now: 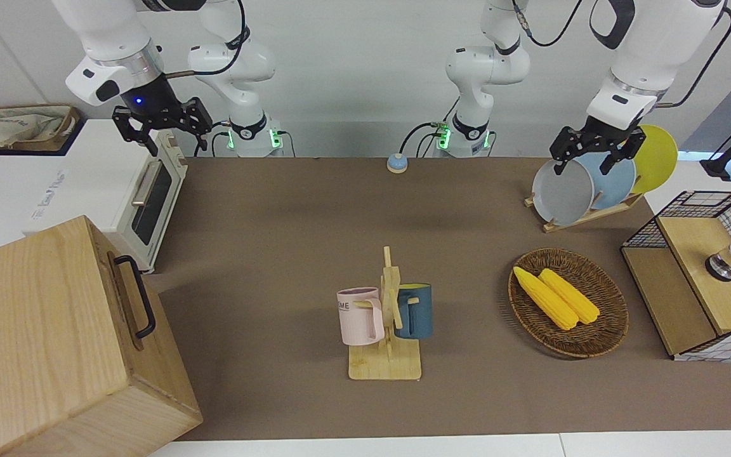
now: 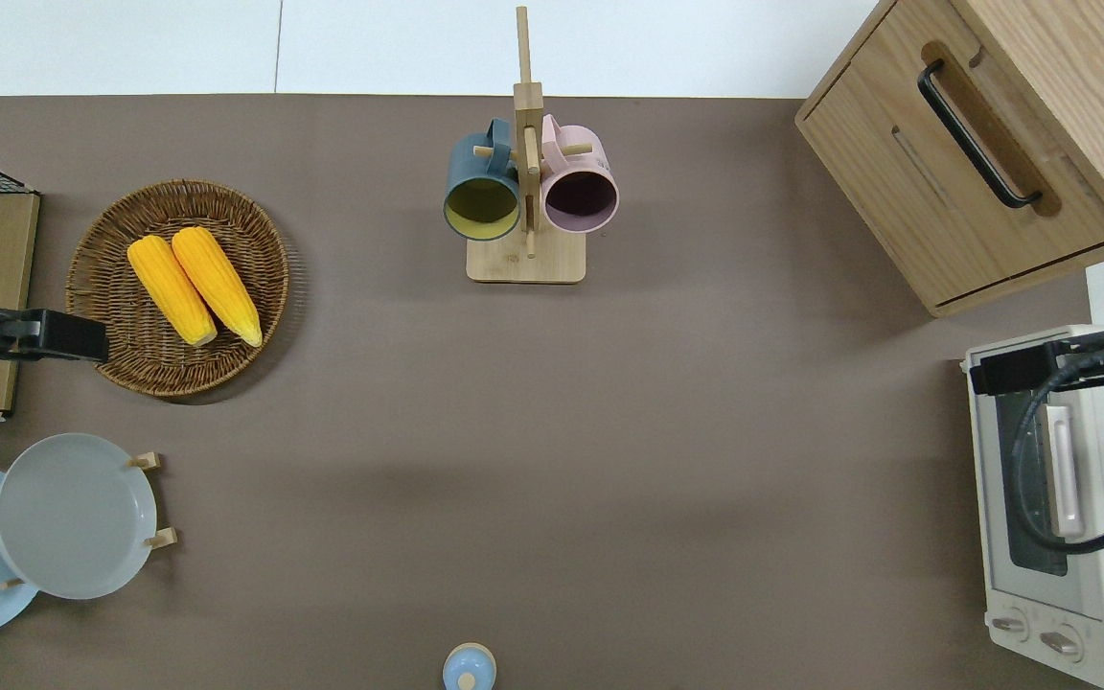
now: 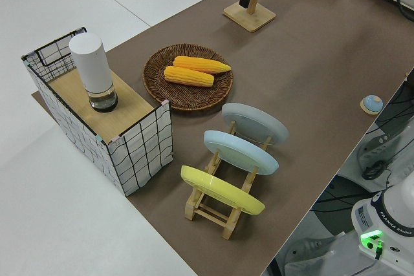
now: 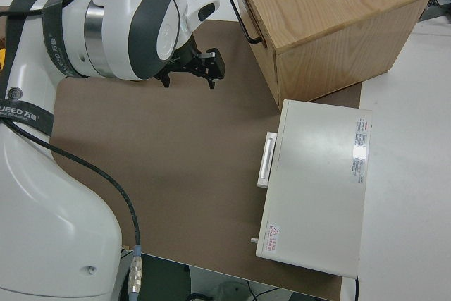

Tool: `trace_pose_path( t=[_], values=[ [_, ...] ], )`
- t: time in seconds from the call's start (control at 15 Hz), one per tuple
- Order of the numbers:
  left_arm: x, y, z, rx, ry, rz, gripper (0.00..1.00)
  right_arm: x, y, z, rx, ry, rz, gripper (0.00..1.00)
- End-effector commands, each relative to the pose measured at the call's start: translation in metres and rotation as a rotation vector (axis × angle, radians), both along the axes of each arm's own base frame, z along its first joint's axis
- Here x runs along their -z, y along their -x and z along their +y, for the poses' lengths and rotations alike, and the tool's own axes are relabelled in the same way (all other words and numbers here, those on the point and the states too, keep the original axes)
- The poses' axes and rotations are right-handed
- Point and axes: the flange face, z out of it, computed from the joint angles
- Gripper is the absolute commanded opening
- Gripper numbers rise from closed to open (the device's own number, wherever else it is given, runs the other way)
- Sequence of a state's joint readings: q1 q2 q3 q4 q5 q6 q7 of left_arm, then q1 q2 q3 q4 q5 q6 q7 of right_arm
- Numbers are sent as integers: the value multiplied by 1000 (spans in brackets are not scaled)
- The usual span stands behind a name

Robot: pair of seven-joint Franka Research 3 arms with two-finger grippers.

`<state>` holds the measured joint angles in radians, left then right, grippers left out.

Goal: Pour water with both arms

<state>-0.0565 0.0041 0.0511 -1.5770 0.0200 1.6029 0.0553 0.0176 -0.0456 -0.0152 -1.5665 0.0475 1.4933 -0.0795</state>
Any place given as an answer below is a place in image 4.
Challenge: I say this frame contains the white oven door handle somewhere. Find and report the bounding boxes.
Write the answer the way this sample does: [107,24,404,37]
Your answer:
[256,131,279,189]

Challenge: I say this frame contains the white toaster oven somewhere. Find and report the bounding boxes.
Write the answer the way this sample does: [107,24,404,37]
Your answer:
[249,99,373,279]

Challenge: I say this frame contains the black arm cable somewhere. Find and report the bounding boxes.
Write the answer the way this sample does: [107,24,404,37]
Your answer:
[0,0,144,301]

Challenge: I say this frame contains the black velcro strap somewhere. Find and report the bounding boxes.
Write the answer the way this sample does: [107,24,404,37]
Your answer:
[0,0,84,99]
[0,101,54,137]

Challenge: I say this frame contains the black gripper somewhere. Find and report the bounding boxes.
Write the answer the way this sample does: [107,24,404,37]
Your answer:
[160,40,227,90]

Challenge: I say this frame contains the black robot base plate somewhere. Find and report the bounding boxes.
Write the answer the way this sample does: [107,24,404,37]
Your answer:
[119,252,193,301]

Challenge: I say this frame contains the black cabinet handle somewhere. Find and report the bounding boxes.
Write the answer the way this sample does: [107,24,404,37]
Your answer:
[228,0,264,44]

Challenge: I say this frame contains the brown table mat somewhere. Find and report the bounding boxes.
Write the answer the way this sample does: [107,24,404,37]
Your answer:
[0,5,364,301]

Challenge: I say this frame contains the wooden drawer cabinet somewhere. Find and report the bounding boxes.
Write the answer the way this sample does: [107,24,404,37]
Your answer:
[230,0,433,104]

